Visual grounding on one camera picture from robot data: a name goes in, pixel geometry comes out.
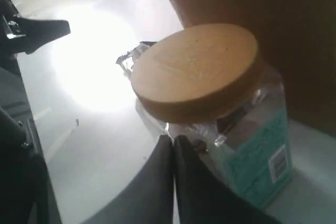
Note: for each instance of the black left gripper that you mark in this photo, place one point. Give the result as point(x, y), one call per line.
point(34, 33)

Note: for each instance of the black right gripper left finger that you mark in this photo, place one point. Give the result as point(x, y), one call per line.
point(149, 197)

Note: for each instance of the clear jar with yellow lid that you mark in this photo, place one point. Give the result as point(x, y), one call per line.
point(210, 83)

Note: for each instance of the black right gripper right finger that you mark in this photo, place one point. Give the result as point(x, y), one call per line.
point(202, 198)

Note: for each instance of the brown paper bag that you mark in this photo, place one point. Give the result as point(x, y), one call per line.
point(297, 37)

